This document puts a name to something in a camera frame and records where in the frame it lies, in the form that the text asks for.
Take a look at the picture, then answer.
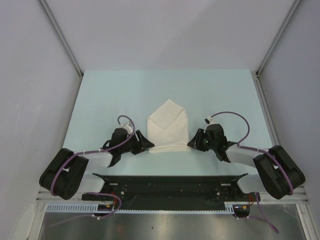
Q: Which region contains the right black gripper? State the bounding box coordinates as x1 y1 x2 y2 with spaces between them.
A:
187 128 217 152

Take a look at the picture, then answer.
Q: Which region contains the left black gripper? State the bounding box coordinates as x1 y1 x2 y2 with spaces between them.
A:
119 130 154 155

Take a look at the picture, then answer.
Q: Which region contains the white cloth napkin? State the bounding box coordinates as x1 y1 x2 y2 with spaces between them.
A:
146 99 191 154

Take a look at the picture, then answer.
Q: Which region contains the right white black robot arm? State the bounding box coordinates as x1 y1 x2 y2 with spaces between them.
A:
187 123 306 201

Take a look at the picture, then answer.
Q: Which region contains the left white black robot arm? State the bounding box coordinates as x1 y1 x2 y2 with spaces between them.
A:
39 128 155 200

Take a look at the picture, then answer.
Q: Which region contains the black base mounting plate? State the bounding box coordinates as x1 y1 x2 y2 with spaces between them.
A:
81 174 256 210

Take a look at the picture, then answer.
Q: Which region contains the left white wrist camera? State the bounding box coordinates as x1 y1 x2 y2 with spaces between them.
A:
120 121 134 135

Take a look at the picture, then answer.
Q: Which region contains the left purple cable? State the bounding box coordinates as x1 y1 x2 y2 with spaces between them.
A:
48 114 137 226

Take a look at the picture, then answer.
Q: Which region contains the right aluminium side rail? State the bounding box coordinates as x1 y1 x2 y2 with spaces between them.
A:
250 71 285 148

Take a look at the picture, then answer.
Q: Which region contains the white slotted cable duct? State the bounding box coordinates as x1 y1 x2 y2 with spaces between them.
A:
44 202 251 216

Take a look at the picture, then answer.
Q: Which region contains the aluminium front rail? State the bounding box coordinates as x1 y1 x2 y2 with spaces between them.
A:
36 186 309 204

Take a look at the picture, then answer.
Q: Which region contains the right aluminium frame post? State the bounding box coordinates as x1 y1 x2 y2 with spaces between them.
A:
255 0 304 77

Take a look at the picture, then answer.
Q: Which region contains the aluminium frame post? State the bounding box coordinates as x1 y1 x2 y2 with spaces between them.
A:
255 0 304 77
36 0 84 79

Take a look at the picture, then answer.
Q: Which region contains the left aluminium frame post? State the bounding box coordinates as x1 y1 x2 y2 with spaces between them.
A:
36 0 84 79

